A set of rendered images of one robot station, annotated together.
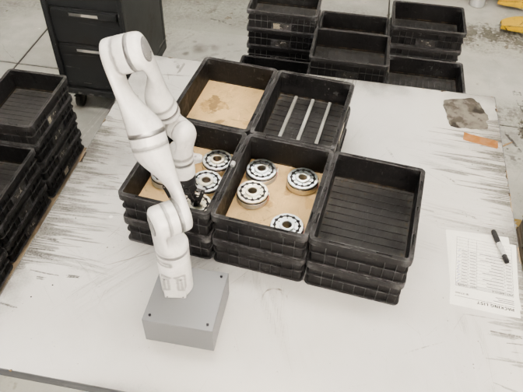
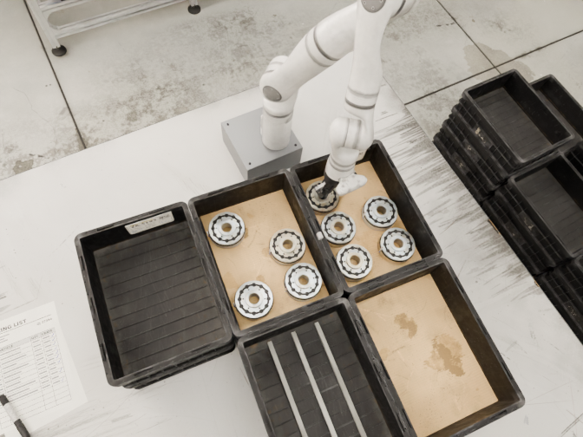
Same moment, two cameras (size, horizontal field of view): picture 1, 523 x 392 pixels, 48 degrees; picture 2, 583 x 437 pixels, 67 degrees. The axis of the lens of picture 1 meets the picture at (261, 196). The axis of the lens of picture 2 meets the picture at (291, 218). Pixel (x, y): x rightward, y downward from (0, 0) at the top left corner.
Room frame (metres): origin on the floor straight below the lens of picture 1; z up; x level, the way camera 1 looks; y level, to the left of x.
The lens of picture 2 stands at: (1.62, -0.29, 2.02)
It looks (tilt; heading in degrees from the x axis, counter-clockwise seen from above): 66 degrees down; 133
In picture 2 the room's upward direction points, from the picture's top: 11 degrees clockwise
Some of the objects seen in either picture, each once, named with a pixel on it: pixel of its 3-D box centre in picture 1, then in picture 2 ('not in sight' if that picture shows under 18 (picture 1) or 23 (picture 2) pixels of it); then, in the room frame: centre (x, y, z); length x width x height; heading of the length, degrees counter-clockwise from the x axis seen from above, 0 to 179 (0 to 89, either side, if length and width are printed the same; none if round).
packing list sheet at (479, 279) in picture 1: (483, 271); (27, 368); (1.16, -0.73, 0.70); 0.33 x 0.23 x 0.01; 171
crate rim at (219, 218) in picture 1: (275, 183); (263, 247); (1.31, -0.04, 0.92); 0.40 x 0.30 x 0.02; 165
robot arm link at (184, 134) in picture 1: (181, 141); (343, 142); (1.27, 0.23, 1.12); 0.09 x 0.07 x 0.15; 44
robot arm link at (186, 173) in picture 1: (184, 160); (344, 169); (1.29, 0.24, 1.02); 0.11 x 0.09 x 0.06; 171
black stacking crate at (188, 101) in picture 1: (226, 105); (425, 350); (1.78, 0.14, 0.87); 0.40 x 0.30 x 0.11; 165
